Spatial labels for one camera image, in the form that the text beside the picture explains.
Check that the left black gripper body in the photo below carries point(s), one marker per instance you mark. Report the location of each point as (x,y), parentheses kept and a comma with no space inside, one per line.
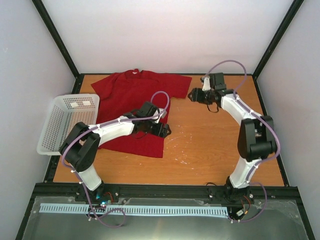
(156,131)

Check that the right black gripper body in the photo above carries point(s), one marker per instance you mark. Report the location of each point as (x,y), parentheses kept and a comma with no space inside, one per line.
(203,99)

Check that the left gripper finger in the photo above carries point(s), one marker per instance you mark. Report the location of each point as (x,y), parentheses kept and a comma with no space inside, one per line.
(167,129)
(163,134)

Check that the red t-shirt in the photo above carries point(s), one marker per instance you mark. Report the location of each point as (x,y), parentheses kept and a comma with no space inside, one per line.
(123,92)

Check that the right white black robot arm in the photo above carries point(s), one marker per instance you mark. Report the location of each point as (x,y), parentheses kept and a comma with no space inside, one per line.
(256,139)

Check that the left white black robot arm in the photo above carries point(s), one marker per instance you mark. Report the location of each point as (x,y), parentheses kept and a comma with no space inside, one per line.
(80,147)

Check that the white perforated plastic basket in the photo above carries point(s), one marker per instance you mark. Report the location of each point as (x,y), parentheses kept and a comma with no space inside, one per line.
(66,111)

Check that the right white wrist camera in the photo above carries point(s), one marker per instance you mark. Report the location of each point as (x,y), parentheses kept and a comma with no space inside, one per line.
(206,84)

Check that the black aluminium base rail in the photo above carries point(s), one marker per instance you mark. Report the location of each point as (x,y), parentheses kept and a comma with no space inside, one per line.
(208,193)

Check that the light blue cable duct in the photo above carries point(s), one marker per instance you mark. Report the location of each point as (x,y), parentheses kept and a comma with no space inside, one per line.
(137,210)

